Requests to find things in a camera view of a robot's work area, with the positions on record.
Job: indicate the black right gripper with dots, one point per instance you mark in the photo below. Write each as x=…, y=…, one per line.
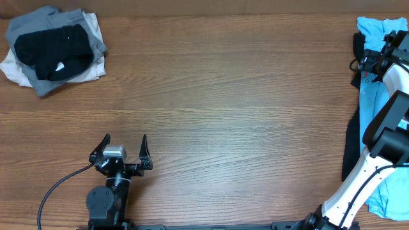
x=373, y=64

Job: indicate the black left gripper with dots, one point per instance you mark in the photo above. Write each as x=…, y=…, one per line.
x=137, y=169

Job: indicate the black garment at right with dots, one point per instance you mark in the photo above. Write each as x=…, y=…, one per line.
x=352, y=144

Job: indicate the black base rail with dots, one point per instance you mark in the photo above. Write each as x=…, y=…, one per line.
x=285, y=225

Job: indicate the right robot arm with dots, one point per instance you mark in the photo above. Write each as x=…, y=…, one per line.
x=386, y=143

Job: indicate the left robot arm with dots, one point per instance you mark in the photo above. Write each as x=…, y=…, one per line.
x=107, y=205

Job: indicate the grey folded garment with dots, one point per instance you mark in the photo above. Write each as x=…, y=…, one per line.
x=44, y=18

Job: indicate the light blue t-shirt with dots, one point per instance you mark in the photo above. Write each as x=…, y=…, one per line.
x=390, y=198

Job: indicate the white folded garment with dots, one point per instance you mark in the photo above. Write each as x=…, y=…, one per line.
x=12, y=68

